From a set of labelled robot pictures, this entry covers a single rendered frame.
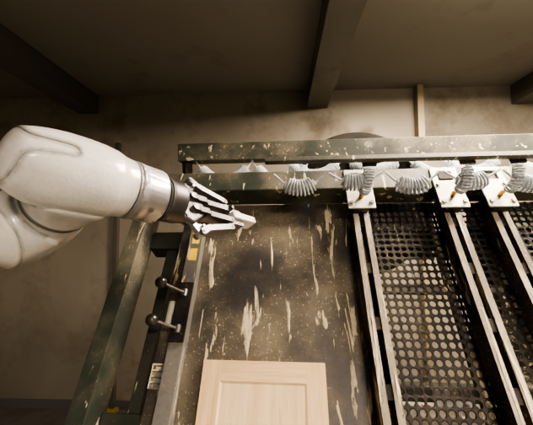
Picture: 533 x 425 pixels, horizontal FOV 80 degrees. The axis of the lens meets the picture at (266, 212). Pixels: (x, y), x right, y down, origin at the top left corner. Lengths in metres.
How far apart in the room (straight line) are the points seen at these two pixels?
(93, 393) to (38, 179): 0.84
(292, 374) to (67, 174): 0.84
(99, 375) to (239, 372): 0.42
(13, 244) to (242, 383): 0.75
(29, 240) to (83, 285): 3.18
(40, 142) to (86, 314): 3.36
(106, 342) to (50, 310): 2.77
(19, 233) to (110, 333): 0.72
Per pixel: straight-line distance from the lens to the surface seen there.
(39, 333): 4.07
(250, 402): 1.07
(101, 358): 1.20
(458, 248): 1.28
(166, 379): 1.11
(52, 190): 0.46
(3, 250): 0.57
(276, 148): 1.80
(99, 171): 0.46
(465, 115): 3.79
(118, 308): 1.24
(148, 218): 0.54
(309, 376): 1.07
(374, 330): 1.07
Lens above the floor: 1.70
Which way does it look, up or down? 3 degrees up
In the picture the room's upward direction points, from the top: straight up
